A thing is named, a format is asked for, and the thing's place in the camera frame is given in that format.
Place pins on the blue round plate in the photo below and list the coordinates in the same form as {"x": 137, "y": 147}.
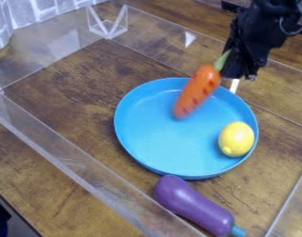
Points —
{"x": 180, "y": 146}

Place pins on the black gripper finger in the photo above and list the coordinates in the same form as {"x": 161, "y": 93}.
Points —
{"x": 229, "y": 51}
{"x": 242, "y": 66}

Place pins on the white patterned curtain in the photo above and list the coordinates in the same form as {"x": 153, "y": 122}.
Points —
{"x": 19, "y": 13}

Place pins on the clear acrylic enclosure wall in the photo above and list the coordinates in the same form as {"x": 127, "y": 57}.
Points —
{"x": 67, "y": 176}

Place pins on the purple toy eggplant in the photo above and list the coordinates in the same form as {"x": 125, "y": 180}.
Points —
{"x": 177, "y": 196}

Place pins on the clear acrylic corner bracket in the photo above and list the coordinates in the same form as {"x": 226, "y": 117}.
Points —
{"x": 103, "y": 27}

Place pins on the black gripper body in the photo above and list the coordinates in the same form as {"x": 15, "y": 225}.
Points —
{"x": 264, "y": 26}

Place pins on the orange toy carrot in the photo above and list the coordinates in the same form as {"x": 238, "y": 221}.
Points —
{"x": 198, "y": 89}

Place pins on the yellow toy lemon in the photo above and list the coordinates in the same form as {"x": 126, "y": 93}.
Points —
{"x": 236, "y": 139}

